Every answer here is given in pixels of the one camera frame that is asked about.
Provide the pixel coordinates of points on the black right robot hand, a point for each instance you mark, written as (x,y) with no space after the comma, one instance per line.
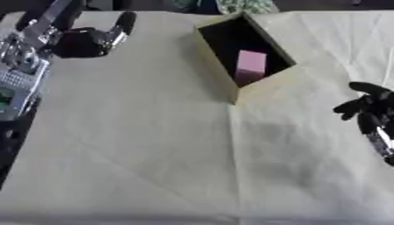
(370,109)

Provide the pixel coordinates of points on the tan cardboard box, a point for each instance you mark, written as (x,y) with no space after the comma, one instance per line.
(241,52)

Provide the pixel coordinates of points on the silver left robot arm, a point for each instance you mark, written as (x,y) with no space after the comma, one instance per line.
(20,79)

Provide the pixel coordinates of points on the pink rectangular block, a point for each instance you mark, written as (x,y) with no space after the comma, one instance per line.
(251,68)

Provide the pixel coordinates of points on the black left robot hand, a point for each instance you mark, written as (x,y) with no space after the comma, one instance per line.
(82,41)

